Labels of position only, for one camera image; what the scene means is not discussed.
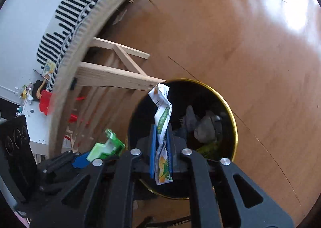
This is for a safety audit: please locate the white green snack wrapper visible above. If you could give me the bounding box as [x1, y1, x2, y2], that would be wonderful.
[148, 83, 174, 186]

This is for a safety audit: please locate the orange curved hook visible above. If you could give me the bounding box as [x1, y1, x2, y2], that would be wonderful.
[35, 80, 48, 99]

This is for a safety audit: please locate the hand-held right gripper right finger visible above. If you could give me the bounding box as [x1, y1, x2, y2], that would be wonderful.
[166, 123, 294, 228]

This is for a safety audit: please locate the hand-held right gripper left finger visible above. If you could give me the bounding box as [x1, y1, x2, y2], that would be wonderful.
[30, 123, 158, 228]

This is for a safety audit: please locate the yellow snack packet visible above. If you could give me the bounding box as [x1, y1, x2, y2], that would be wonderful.
[41, 59, 56, 81]

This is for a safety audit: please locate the red plastic toy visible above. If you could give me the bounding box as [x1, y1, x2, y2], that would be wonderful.
[39, 89, 54, 116]

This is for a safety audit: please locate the white black striped tablecloth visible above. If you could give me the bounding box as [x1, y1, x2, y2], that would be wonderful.
[0, 0, 128, 108]

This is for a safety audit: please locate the red stool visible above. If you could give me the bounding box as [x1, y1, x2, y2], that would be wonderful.
[64, 95, 87, 143]

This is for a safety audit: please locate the green white carton box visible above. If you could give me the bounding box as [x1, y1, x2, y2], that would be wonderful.
[86, 128, 126, 162]

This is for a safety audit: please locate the green plastic wrapper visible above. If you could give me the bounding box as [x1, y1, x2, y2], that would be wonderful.
[196, 141, 221, 159]

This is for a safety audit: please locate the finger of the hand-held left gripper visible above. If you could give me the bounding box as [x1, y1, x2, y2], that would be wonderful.
[38, 151, 91, 175]
[39, 168, 87, 193]

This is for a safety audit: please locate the black gold-rimmed trash bin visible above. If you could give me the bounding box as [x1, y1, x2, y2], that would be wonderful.
[125, 78, 238, 200]

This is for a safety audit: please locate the pile of small colourful toys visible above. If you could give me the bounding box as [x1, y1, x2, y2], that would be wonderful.
[15, 83, 34, 104]

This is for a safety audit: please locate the white cabinet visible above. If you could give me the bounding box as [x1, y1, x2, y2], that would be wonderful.
[21, 104, 54, 156]

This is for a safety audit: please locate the black panel with rings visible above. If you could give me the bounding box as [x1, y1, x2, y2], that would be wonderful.
[0, 115, 38, 203]

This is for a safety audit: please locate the round wooden table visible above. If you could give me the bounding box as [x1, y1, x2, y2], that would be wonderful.
[49, 0, 168, 158]

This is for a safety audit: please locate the grey crumpled paper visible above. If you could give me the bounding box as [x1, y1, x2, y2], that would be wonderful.
[179, 105, 201, 138]

